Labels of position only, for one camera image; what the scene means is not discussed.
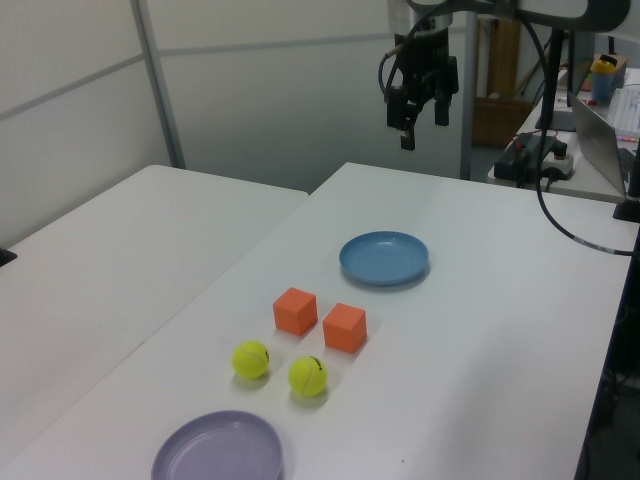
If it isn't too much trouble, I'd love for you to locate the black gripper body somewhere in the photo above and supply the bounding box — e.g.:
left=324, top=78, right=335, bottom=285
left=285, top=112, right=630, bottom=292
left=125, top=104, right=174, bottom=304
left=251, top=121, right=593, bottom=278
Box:
left=393, top=30, right=452, bottom=104

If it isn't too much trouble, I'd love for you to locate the orange cube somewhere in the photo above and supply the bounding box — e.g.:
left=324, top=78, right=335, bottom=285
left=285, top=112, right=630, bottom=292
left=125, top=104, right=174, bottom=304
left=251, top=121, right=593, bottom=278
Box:
left=322, top=302, right=368, bottom=355
left=272, top=287, right=319, bottom=337

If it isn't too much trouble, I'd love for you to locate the yellow tennis ball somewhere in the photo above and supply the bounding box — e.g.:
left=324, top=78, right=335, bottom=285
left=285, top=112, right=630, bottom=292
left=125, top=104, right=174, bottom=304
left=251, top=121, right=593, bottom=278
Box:
left=287, top=355, right=329, bottom=399
left=231, top=340, right=271, bottom=381

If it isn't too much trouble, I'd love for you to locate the brown wooden cabinet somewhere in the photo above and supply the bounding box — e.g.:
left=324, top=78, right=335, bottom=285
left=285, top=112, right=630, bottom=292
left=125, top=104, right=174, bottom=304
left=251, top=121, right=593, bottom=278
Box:
left=472, top=19, right=534, bottom=149

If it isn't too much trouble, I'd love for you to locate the black power strip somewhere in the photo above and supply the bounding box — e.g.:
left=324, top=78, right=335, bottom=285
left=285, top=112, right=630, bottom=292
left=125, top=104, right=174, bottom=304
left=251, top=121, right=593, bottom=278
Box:
left=493, top=132, right=574, bottom=184

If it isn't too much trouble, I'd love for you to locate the black monitor stand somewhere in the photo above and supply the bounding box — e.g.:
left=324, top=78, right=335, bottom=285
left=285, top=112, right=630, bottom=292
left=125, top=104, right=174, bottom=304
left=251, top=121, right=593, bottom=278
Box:
left=534, top=24, right=579, bottom=133

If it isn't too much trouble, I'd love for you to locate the blue plate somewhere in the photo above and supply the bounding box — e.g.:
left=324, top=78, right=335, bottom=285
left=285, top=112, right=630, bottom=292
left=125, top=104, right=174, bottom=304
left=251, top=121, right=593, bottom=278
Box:
left=338, top=230, right=431, bottom=288

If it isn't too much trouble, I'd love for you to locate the silver laptop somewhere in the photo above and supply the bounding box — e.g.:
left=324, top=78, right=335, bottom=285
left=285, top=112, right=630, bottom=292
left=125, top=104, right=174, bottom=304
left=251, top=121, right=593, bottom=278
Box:
left=567, top=89, right=639, bottom=199

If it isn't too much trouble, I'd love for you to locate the blue bottle yellow lid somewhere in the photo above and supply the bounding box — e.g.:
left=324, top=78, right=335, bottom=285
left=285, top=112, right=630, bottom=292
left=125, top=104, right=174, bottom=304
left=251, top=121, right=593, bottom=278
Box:
left=589, top=53, right=628, bottom=104

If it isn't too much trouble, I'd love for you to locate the white keyboard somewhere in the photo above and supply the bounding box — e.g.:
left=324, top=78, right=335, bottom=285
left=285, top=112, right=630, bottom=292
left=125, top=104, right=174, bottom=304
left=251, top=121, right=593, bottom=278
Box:
left=612, top=83, right=640, bottom=142

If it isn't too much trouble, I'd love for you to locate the purple plate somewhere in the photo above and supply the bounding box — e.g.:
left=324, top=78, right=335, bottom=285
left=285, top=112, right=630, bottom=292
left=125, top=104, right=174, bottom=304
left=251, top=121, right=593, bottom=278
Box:
left=151, top=410, right=285, bottom=480

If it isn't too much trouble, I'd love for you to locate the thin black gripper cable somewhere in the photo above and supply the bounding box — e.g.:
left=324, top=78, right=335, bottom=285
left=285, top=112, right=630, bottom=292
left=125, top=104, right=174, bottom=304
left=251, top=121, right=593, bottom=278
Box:
left=377, top=47, right=404, bottom=104

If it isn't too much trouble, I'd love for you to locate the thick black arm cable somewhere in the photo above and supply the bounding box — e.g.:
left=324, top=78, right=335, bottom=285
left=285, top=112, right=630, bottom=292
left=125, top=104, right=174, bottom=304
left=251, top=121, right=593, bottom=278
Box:
left=404, top=0, right=635, bottom=257

